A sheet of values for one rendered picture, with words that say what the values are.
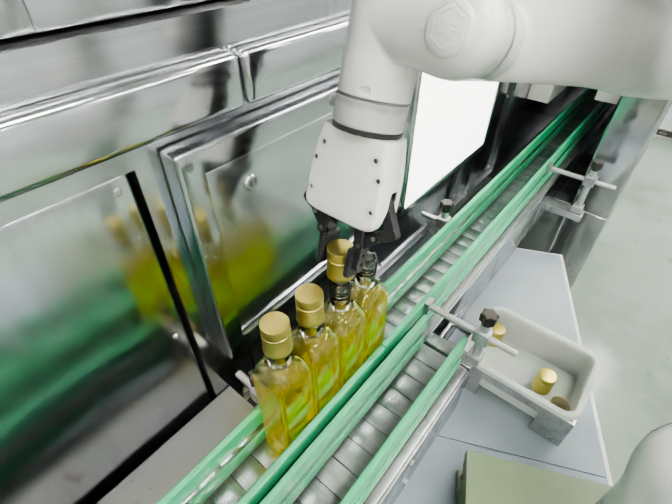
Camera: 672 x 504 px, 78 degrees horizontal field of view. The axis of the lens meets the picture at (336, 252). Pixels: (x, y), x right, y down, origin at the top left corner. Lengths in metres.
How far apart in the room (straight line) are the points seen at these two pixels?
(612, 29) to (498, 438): 0.69
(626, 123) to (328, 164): 1.08
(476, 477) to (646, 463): 0.30
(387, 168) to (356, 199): 0.05
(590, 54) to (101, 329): 0.56
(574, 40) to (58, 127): 0.44
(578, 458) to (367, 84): 0.76
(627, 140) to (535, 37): 0.99
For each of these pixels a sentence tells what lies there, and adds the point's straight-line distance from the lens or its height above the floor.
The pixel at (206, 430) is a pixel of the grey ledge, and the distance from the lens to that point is 0.74.
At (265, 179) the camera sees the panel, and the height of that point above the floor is 1.24.
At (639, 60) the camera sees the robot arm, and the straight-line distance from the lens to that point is 0.38.
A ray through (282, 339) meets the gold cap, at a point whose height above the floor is 1.15.
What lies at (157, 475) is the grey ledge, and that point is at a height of 0.88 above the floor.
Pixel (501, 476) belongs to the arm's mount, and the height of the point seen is 0.84.
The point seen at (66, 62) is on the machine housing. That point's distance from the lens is 0.42.
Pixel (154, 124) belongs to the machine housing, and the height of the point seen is 1.35.
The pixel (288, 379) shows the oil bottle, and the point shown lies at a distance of 0.51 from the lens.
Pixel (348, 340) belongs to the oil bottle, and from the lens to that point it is 0.58.
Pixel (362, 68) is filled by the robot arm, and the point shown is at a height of 1.40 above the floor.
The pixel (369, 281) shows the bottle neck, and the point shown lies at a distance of 0.58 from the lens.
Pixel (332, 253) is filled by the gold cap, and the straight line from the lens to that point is 0.49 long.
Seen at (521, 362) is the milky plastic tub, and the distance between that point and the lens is 0.98.
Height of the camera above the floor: 1.52
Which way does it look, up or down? 41 degrees down
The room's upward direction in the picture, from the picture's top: straight up
